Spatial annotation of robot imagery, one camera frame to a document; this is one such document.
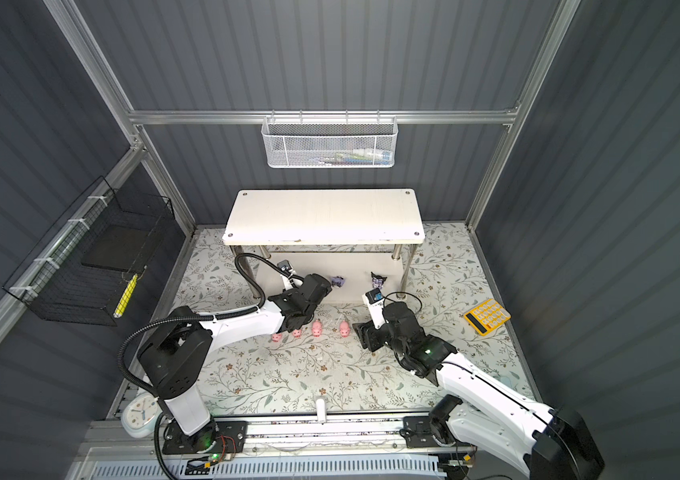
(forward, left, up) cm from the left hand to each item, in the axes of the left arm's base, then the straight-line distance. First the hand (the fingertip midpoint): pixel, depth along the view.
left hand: (304, 283), depth 91 cm
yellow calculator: (-10, -57, -8) cm, 59 cm away
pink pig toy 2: (-13, +9, -9) cm, 18 cm away
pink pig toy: (-12, -12, -9) cm, 19 cm away
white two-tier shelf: (-5, -16, +24) cm, 29 cm away
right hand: (-15, -18, +2) cm, 24 cm away
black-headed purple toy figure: (0, -10, 0) cm, 10 cm away
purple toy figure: (-1, -22, +1) cm, 23 cm away
